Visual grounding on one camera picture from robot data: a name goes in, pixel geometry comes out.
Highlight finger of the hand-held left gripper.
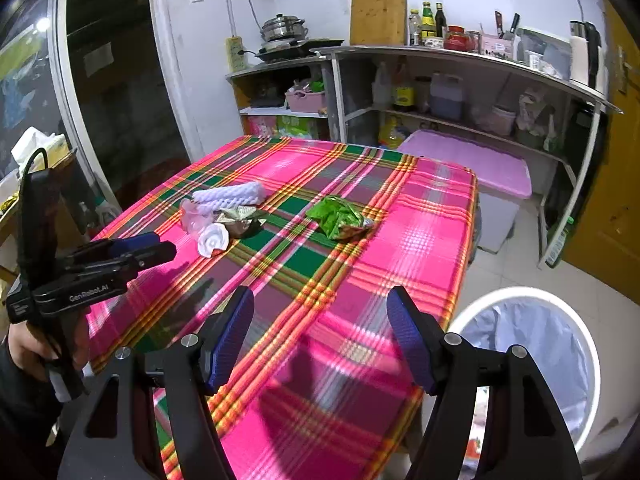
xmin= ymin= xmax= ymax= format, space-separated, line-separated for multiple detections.
xmin=117 ymin=241 xmax=177 ymax=281
xmin=56 ymin=232 xmax=162 ymax=273

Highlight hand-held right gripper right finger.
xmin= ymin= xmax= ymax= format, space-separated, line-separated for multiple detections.
xmin=386 ymin=285 xmax=583 ymax=480

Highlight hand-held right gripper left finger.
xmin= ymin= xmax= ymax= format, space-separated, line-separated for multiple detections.
xmin=57 ymin=285 xmax=256 ymax=480

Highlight gold brown wrapper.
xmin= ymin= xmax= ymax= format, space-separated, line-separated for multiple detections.
xmin=214 ymin=205 xmax=269 ymax=239

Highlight white foam fruit net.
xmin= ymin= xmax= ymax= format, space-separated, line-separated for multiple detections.
xmin=192 ymin=182 xmax=265 ymax=216

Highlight white round trash bin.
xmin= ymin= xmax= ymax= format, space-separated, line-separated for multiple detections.
xmin=440 ymin=285 xmax=601 ymax=466

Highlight green snack packet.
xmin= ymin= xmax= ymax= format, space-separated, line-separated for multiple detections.
xmin=305 ymin=196 xmax=375 ymax=241

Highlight person's left forearm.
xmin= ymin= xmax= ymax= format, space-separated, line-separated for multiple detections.
xmin=0 ymin=335 xmax=76 ymax=480

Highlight person's left hand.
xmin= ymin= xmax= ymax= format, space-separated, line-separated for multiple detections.
xmin=4 ymin=305 xmax=92 ymax=378

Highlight pink plaid tablecloth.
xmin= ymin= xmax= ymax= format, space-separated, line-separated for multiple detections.
xmin=85 ymin=135 xmax=481 ymax=480

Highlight clear plastic bin liner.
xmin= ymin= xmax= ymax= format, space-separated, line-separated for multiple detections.
xmin=462 ymin=300 xmax=588 ymax=426

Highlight yellow tissue box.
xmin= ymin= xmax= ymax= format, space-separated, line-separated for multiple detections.
xmin=10 ymin=127 xmax=71 ymax=166

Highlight pink package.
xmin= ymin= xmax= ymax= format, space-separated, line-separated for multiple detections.
xmin=245 ymin=115 xmax=281 ymax=137

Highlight green labelled bottle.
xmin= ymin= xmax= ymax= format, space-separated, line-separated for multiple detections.
xmin=545 ymin=215 xmax=573 ymax=267

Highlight storage box with pink lid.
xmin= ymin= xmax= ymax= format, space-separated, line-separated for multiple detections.
xmin=397 ymin=129 xmax=533 ymax=254

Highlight small wooden shelf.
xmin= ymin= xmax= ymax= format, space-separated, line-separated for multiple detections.
xmin=225 ymin=55 xmax=333 ymax=141

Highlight yellow power strip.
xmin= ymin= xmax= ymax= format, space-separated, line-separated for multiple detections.
xmin=226 ymin=36 xmax=243 ymax=73

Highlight pink plastic basket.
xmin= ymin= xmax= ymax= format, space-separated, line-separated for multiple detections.
xmin=285 ymin=87 xmax=328 ymax=113

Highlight small plastic bucket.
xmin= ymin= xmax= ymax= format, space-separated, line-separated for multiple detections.
xmin=492 ymin=105 xmax=517 ymax=136

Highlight purple liquid jug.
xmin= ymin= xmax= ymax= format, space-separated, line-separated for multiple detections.
xmin=429 ymin=72 xmax=465 ymax=121

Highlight dark bottle with yellow label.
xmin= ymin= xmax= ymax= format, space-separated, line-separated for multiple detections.
xmin=392 ymin=67 xmax=416 ymax=112

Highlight yellow wooden door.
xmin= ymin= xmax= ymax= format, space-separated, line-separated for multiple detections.
xmin=560 ymin=0 xmax=640 ymax=306

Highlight black induction cooker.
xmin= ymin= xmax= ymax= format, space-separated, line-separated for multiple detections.
xmin=256 ymin=37 xmax=346 ymax=63

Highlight white plastic jug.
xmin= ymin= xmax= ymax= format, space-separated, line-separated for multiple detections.
xmin=372 ymin=62 xmax=392 ymax=108

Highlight crumpled plastic bags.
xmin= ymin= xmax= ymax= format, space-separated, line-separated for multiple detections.
xmin=517 ymin=90 xmax=556 ymax=148

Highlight steel cooking pot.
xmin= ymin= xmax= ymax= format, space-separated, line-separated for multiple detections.
xmin=260 ymin=14 xmax=307 ymax=43

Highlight dark thermos flask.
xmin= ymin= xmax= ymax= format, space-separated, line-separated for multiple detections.
xmin=575 ymin=105 xmax=596 ymax=161

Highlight metal topped shelf unit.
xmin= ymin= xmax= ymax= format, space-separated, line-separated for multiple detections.
xmin=310 ymin=45 xmax=623 ymax=271

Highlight pink knife holder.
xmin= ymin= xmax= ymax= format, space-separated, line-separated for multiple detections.
xmin=481 ymin=34 xmax=516 ymax=60

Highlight red lidded jar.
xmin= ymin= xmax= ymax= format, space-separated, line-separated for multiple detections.
xmin=444 ymin=25 xmax=468 ymax=51

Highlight clear plastic container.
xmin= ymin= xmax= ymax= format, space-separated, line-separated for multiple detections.
xmin=515 ymin=27 xmax=573 ymax=78

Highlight green bottle with yellow label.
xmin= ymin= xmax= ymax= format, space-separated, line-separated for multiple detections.
xmin=420 ymin=1 xmax=436 ymax=41

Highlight wooden cutting board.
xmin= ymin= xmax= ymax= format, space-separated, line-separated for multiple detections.
xmin=349 ymin=0 xmax=407 ymax=47

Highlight white electric kettle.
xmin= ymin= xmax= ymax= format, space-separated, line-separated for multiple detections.
xmin=569 ymin=20 xmax=601 ymax=90

